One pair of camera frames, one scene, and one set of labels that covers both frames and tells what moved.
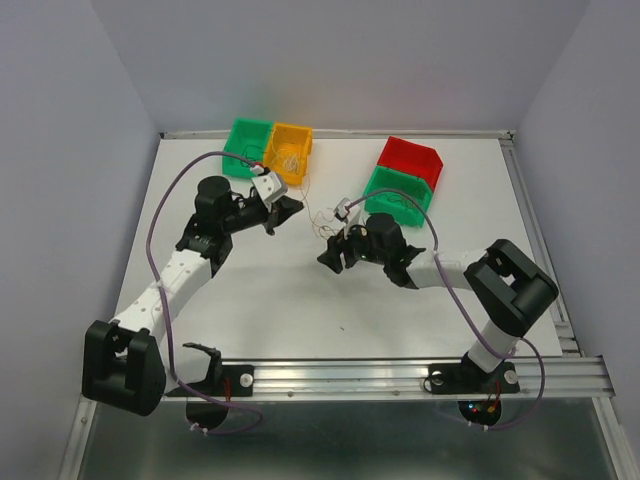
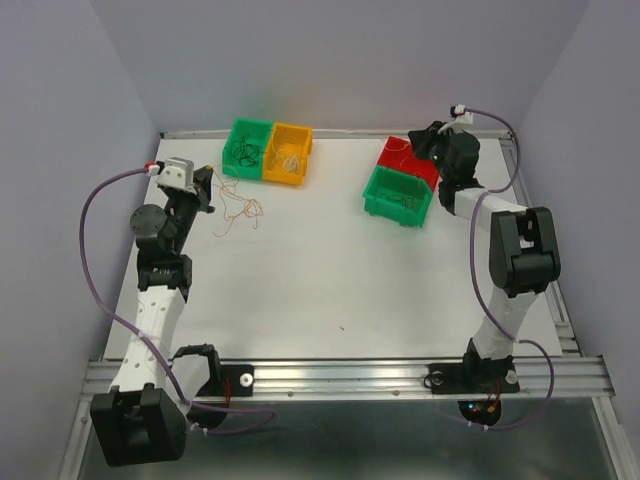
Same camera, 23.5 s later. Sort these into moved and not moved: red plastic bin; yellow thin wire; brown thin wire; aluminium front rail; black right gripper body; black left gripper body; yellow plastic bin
Moved: yellow thin wire; brown thin wire; black left gripper body; black right gripper body
Not moved: yellow plastic bin; aluminium front rail; red plastic bin
